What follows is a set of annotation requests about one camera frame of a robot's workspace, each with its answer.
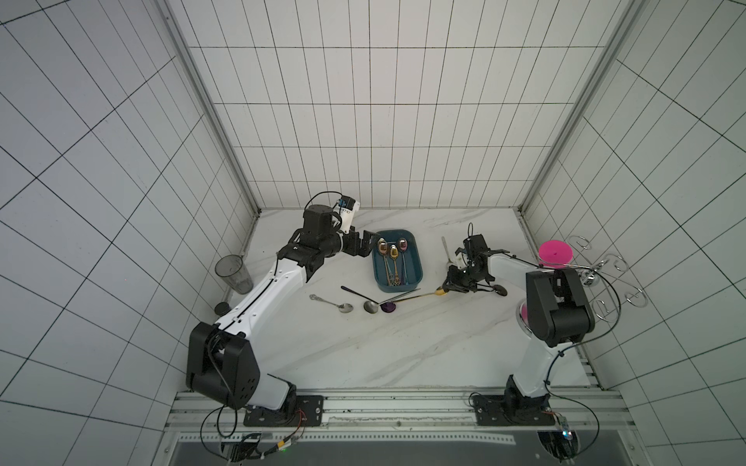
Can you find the aluminium mounting rail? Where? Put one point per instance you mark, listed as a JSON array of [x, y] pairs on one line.
[[591, 415]]

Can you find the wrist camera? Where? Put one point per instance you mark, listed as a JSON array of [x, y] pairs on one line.
[[339, 216], [475, 244]]

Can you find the pink plastic cup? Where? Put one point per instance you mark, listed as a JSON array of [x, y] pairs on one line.
[[555, 254]]

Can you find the chrome wire cup rack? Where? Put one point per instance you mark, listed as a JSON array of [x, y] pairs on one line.
[[606, 279]]

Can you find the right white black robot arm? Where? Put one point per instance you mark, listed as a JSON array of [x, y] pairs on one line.
[[525, 400]]

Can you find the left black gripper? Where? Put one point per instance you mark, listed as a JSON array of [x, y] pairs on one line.
[[364, 249]]

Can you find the copper round spoon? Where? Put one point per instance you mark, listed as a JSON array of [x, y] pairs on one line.
[[383, 249]]

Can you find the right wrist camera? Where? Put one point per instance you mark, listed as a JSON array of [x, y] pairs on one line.
[[475, 244]]

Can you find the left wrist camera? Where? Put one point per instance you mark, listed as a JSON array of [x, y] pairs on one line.
[[339, 216]]

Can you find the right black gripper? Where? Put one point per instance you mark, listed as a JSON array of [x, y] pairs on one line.
[[460, 276]]

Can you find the purple iridescent spoon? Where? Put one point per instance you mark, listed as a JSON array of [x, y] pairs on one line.
[[370, 306]]

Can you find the small brown spice jar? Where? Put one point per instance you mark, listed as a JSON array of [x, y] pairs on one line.
[[222, 309]]

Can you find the teal plastic storage box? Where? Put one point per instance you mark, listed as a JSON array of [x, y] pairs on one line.
[[414, 265]]

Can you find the black handled spoon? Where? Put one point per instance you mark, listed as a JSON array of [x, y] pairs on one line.
[[500, 290]]

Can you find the gold ornate handle spoon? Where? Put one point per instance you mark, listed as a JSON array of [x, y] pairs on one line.
[[394, 258]]

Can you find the clear plastic cup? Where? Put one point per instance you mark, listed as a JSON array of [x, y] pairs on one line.
[[232, 270]]

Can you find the small ornate silver spoon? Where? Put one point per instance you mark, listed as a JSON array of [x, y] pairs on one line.
[[344, 308]]

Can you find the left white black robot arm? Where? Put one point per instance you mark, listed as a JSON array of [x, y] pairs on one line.
[[221, 361]]

